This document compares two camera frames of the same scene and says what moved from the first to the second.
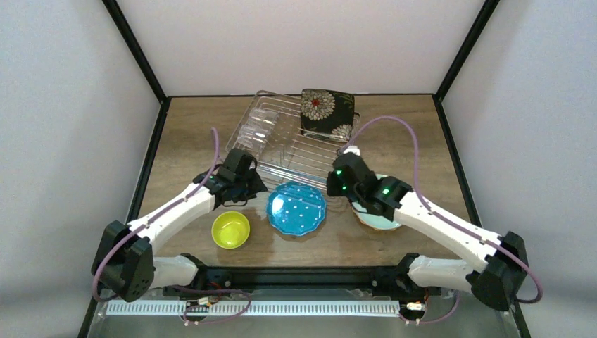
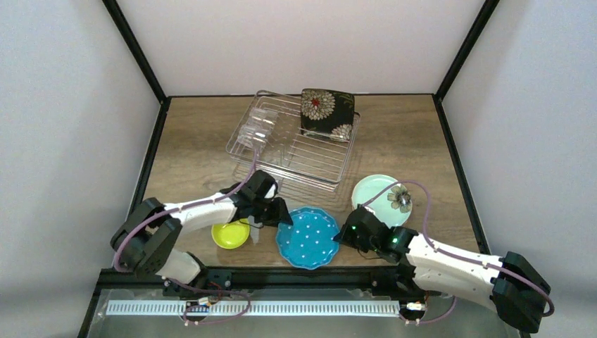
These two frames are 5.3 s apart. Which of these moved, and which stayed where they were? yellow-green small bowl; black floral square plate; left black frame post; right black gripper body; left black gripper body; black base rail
Moved: left black gripper body; right black gripper body
Stayed: yellow-green small bowl; left black frame post; black floral square plate; black base rail
